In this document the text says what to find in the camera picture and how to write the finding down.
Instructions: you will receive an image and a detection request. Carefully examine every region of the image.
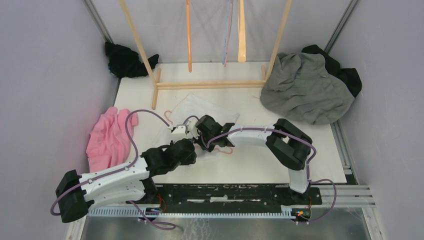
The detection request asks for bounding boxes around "black garment corner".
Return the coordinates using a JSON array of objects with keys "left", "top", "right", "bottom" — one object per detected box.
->
[
  {"left": 301, "top": 44, "right": 363, "bottom": 98},
  {"left": 104, "top": 41, "right": 149, "bottom": 79}
]

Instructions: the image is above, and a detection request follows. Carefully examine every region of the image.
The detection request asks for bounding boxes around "wooden hanger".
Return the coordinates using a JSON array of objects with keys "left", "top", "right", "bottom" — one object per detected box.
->
[{"left": 237, "top": 0, "right": 247, "bottom": 63}]

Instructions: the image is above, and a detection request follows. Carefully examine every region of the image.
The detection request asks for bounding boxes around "orange plastic hanger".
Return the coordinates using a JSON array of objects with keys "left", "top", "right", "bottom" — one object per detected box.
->
[{"left": 186, "top": 0, "right": 192, "bottom": 73}]

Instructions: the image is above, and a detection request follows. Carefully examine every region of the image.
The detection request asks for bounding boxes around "white skirt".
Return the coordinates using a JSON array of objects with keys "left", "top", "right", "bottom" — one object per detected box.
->
[{"left": 158, "top": 92, "right": 241, "bottom": 157}]

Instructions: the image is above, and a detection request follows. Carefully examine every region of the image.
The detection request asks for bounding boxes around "black garment right corner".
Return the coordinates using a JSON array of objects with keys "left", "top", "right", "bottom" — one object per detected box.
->
[{"left": 301, "top": 44, "right": 363, "bottom": 98}]

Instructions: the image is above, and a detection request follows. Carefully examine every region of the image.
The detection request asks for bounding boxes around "grey garment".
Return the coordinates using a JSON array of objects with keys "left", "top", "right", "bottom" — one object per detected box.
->
[{"left": 260, "top": 52, "right": 355, "bottom": 125}]

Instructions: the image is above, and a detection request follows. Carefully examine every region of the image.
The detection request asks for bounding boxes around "blue wire hanger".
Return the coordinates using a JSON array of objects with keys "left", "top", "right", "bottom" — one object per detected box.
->
[{"left": 221, "top": 0, "right": 233, "bottom": 65}]

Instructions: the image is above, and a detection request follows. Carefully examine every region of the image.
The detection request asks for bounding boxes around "black garment left corner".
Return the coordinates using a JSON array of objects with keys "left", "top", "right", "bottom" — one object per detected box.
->
[{"left": 104, "top": 41, "right": 149, "bottom": 79}]

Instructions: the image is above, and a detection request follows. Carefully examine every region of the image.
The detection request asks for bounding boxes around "white cable duct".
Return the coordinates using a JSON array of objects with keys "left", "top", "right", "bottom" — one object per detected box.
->
[{"left": 88, "top": 205, "right": 297, "bottom": 220}]

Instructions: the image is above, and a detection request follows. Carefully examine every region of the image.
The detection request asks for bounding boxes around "pink wire hanger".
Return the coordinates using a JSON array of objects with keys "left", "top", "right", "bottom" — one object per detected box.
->
[{"left": 163, "top": 110, "right": 233, "bottom": 156}]

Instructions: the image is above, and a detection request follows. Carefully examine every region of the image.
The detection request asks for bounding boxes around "pink garment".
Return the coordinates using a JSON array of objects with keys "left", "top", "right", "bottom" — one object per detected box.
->
[{"left": 86, "top": 106, "right": 139, "bottom": 173}]

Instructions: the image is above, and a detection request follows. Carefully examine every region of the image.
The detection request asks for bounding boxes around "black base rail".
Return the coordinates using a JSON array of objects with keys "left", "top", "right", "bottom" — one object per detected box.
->
[{"left": 137, "top": 183, "right": 323, "bottom": 214}]

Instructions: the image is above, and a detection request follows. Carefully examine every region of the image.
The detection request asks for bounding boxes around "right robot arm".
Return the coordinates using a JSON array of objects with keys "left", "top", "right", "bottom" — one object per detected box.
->
[{"left": 190, "top": 115, "right": 317, "bottom": 204}]

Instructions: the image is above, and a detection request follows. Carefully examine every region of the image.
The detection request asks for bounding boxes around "wooden clothes rack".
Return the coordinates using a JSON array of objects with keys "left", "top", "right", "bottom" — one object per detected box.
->
[{"left": 118, "top": 0, "right": 293, "bottom": 110}]

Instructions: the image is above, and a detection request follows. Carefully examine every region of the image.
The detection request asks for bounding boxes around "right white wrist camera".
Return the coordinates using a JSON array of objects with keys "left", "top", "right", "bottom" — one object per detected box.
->
[{"left": 185, "top": 118, "right": 200, "bottom": 139}]

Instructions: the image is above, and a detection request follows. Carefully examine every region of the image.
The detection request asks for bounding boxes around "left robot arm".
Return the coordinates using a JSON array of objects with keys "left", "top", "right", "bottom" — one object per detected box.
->
[{"left": 50, "top": 139, "right": 197, "bottom": 223}]

